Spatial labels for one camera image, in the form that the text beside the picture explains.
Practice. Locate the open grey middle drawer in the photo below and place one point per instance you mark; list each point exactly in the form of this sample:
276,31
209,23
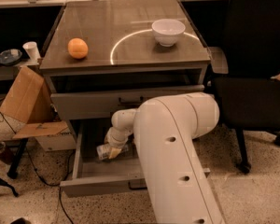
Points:
99,178

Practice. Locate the brown cardboard box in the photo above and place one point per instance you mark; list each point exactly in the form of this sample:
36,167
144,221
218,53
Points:
28,101

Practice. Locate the low grey side shelf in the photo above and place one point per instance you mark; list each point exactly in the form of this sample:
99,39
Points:
10,72

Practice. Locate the white paper cup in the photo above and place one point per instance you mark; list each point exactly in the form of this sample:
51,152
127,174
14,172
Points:
31,49

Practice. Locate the orange fruit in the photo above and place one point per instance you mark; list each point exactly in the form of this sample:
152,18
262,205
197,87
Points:
77,48

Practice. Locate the grey drawer cabinet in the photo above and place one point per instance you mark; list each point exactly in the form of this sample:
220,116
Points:
123,52

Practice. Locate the dark blue round dish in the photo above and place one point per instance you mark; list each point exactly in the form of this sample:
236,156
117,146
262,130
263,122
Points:
10,57

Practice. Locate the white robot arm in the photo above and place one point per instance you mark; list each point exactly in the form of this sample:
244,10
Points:
194,210

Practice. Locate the white ceramic bowl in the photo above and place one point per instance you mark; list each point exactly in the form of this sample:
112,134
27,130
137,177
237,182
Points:
167,31

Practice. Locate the grey top drawer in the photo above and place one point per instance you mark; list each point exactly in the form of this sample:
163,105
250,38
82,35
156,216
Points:
101,104

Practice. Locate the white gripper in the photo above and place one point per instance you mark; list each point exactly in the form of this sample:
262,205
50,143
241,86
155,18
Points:
116,141

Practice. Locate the clear plastic water bottle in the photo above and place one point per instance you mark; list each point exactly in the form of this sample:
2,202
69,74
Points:
103,151

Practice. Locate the black office chair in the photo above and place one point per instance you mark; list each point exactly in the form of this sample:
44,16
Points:
246,74

